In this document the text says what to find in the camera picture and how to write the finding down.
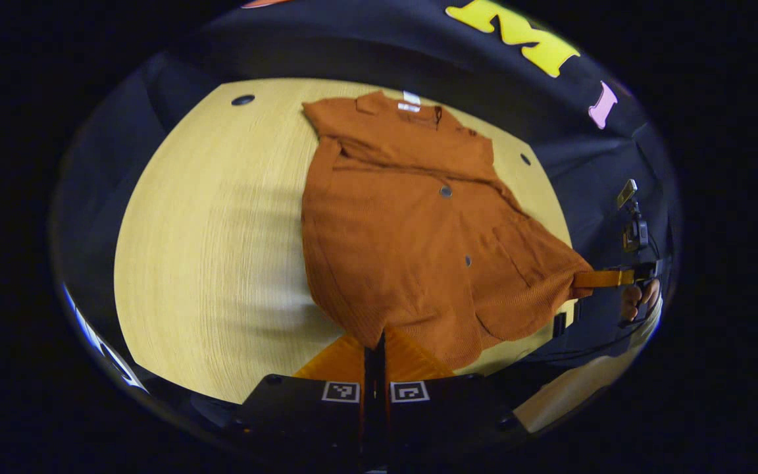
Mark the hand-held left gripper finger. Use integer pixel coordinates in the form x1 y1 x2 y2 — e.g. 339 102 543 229
377 327 528 471
238 329 378 471

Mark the orange coat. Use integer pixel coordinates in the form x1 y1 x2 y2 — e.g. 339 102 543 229
300 91 595 371

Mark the black backdrop cloth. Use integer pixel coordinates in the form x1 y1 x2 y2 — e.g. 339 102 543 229
50 0 682 369

